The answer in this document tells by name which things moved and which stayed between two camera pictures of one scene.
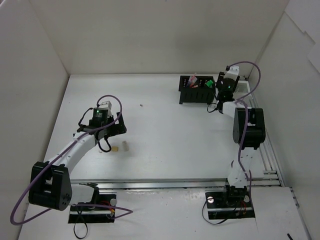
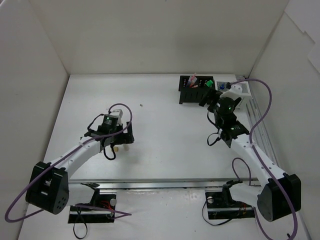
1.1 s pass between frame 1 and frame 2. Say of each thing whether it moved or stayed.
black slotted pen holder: stayed
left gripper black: moved
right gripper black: moved
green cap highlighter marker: stayed
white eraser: stayed
